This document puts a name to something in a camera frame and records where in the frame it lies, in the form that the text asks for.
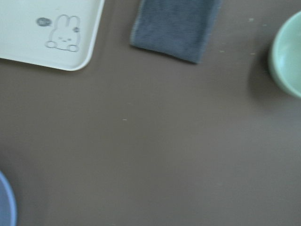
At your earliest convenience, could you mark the blue plate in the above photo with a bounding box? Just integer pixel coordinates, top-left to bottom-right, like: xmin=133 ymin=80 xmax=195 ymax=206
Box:
xmin=0 ymin=172 xmax=17 ymax=226

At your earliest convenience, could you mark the grey folded cloth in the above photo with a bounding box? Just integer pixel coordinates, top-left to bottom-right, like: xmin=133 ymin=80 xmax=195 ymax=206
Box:
xmin=130 ymin=0 xmax=222 ymax=64

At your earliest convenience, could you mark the cream tray with bear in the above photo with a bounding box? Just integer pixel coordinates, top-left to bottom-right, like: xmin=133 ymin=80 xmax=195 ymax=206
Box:
xmin=0 ymin=0 xmax=104 ymax=71

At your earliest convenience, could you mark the green bowl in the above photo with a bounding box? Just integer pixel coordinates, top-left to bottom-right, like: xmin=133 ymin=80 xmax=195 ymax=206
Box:
xmin=268 ymin=12 xmax=301 ymax=98

